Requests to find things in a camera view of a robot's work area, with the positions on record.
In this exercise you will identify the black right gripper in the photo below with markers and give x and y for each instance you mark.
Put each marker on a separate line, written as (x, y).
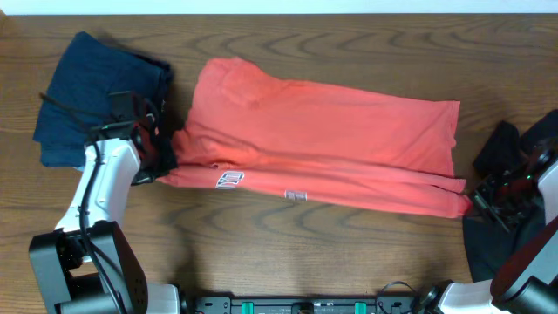
(482, 194)

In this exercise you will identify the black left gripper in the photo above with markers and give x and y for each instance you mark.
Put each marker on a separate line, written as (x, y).
(158, 158)

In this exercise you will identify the orange polo shirt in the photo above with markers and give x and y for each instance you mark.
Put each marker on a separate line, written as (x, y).
(309, 141)

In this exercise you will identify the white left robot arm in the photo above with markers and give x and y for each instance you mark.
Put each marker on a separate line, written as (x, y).
(86, 265)

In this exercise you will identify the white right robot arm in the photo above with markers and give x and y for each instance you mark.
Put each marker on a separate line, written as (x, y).
(527, 282)

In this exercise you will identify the black garment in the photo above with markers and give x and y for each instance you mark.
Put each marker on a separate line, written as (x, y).
(508, 151)

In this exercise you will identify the folded navy blue garment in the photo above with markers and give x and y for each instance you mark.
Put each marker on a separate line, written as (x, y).
(85, 76)

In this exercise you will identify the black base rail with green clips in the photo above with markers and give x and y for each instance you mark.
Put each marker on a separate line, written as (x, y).
(235, 305)

